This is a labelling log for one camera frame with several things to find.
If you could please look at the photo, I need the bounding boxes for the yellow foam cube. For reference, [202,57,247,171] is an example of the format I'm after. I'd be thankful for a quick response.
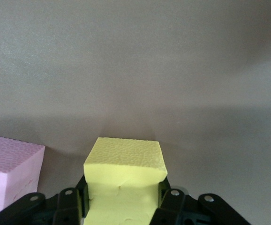
[83,137,168,225]

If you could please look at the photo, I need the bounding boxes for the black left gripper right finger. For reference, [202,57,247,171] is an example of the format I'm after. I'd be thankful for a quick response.
[151,175,252,225]

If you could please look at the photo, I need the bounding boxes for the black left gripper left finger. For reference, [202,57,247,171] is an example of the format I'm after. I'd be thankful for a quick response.
[0,174,90,225]

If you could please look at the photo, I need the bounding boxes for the brown table mat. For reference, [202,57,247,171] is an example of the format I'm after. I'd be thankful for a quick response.
[0,0,271,225]

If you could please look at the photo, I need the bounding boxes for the pink foam cube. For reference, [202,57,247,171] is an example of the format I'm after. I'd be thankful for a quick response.
[0,133,46,218]

